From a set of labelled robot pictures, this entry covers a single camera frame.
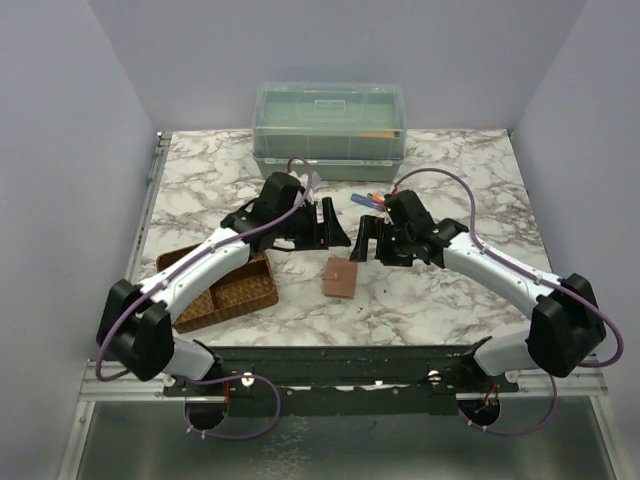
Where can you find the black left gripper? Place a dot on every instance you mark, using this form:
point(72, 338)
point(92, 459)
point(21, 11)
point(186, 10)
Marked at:
point(328, 233)

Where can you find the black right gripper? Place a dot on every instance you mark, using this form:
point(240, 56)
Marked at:
point(370, 228)

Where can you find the tan leather card holder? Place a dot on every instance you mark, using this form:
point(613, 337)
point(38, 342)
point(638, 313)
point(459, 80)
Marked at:
point(340, 278)

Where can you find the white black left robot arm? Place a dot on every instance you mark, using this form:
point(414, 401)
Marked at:
point(136, 327)

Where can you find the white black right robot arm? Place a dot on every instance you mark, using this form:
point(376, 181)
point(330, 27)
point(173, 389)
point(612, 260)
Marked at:
point(564, 328)

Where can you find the orange grey small screwdriver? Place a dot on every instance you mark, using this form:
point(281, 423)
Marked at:
point(377, 200)

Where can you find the brown woven divided tray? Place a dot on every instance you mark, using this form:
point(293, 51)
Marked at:
point(248, 289)

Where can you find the clear green plastic storage box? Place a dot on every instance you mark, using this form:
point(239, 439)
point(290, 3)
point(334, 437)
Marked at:
point(346, 131)

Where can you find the blue red handled screwdriver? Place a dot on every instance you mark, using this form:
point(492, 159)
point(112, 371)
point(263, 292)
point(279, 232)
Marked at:
point(367, 201)

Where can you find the black metal base rail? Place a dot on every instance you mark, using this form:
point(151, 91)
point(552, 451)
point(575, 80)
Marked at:
point(341, 381)

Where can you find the aluminium extrusion rail left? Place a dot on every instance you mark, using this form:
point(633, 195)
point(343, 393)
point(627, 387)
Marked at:
point(127, 388)

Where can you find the aluminium extrusion rail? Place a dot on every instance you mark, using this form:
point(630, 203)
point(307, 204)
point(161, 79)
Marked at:
point(127, 388)
point(581, 382)

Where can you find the aluminium extrusion rail right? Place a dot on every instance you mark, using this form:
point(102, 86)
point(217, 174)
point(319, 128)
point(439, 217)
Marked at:
point(581, 382)

